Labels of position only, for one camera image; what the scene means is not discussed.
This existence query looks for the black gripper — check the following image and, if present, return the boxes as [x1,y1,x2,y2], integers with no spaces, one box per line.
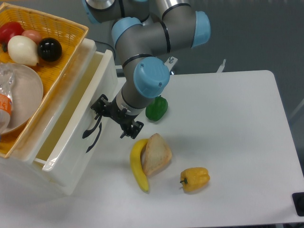
[91,94,144,139]

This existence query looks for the black top drawer handle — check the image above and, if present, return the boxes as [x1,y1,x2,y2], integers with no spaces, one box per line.
[82,115,102,139]

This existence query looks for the black drawer handle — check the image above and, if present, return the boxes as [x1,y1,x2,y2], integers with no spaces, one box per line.
[82,115,102,139]
[86,123,102,153]

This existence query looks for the white top drawer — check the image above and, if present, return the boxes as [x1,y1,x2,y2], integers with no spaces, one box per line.
[35,50,118,195]

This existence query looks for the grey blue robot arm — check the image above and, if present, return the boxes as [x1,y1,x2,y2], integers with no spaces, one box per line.
[83,0,211,139]

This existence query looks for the white drawer cabinet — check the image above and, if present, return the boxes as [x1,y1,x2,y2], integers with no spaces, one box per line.
[0,38,98,196]

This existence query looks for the green bell pepper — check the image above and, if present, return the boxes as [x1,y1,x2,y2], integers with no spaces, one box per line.
[145,95,168,122]

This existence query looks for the yellow banana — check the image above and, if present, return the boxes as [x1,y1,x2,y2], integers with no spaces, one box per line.
[129,139,149,192]

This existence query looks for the bread slice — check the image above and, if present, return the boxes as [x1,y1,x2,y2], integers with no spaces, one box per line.
[143,133,172,176]

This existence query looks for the beige bowl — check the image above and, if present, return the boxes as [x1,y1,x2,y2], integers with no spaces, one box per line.
[2,64,43,134]

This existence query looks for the yellow woven basket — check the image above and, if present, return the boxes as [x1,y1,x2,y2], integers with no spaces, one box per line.
[0,2,88,158]

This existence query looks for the yellow bell pepper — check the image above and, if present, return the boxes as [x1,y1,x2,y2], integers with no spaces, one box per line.
[180,167,210,192]

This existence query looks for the black round eggplant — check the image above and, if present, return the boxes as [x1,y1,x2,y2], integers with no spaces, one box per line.
[37,38,62,62]

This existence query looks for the pink round fruit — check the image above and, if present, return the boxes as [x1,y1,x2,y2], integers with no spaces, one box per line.
[21,29,43,44]

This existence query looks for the white onion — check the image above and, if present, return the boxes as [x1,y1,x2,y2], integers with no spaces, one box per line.
[8,35,39,66]

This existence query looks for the clear plastic bottle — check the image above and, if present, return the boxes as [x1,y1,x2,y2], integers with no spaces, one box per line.
[0,63,14,135]

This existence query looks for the red tomato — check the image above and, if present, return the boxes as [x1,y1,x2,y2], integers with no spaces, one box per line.
[0,21,25,52]

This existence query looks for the black object at edge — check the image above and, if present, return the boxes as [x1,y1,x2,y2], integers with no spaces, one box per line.
[292,192,304,217]

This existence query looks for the black bottom drawer handle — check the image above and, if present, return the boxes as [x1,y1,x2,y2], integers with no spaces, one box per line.
[86,123,102,153]

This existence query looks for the black cable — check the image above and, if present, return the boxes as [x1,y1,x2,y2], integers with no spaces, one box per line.
[95,40,116,60]

